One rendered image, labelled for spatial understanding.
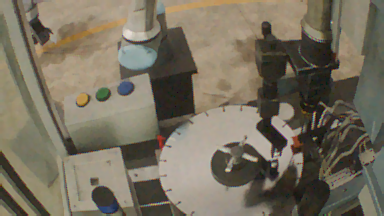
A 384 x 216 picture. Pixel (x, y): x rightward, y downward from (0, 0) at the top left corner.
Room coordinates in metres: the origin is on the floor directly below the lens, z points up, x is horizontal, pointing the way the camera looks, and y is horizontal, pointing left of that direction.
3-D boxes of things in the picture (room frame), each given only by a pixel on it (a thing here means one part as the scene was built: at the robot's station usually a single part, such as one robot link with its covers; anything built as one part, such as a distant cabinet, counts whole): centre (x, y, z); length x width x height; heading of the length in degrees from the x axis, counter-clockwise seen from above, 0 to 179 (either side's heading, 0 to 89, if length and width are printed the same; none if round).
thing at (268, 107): (0.53, -0.15, 1.17); 0.06 x 0.05 x 0.20; 90
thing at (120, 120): (0.77, 0.24, 0.82); 0.28 x 0.11 x 0.15; 99
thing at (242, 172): (0.49, -0.08, 0.96); 0.11 x 0.11 x 0.03
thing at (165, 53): (1.09, 0.11, 0.80); 0.15 x 0.15 x 0.10
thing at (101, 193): (0.31, 0.16, 1.14); 0.05 x 0.04 x 0.03; 9
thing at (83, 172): (0.50, 0.26, 0.82); 0.18 x 0.18 x 0.15; 9
